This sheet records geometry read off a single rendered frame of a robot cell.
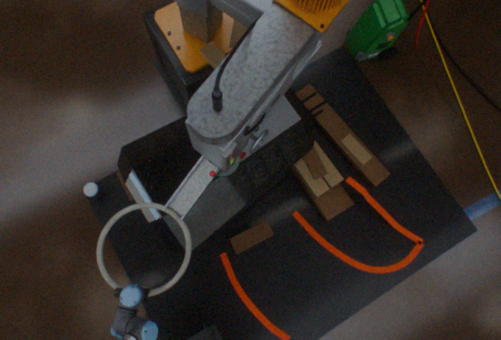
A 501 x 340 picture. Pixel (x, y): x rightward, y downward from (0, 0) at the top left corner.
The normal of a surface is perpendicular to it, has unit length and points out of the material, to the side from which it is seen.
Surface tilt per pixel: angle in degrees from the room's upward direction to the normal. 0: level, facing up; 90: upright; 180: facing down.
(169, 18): 0
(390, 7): 34
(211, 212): 45
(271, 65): 0
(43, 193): 0
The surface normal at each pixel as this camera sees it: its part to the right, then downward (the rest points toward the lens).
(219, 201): 0.45, 0.37
